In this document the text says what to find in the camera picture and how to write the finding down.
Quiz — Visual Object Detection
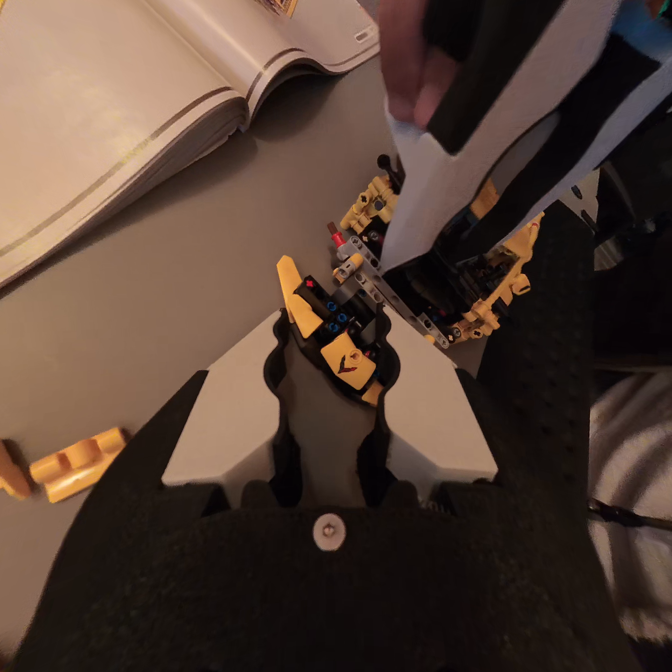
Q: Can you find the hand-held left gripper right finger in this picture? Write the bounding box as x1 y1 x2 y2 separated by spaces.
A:
374 310 498 485

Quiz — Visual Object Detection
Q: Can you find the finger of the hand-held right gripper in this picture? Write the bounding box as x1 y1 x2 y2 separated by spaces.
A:
517 68 672 233
379 0 624 273

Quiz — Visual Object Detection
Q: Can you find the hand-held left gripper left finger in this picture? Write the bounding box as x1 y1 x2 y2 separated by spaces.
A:
161 310 295 488

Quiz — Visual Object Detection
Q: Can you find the yellow toy brick car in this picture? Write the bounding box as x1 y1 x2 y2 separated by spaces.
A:
276 154 547 407

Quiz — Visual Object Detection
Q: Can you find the grey desk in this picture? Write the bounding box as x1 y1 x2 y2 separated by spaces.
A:
0 52 599 652

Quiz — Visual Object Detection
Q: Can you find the person's right hand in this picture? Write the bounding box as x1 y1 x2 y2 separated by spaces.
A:
378 0 460 129

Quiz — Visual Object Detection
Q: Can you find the person's white shirt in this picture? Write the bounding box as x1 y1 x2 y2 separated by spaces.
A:
588 367 672 644

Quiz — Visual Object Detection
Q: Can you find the open instruction booklet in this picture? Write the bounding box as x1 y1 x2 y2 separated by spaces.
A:
0 0 381 287

